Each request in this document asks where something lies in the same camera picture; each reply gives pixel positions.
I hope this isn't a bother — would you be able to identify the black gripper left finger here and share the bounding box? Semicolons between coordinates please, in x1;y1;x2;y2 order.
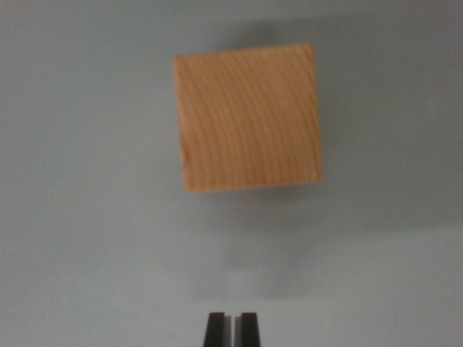
203;312;234;347

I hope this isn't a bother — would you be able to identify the grey plastic bin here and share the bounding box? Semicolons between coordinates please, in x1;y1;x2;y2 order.
0;0;463;347

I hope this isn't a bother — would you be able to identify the wooden cube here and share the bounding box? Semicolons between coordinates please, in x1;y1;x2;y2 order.
173;43;324;194

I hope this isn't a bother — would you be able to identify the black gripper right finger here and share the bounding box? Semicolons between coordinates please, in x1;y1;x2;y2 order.
234;312;262;347

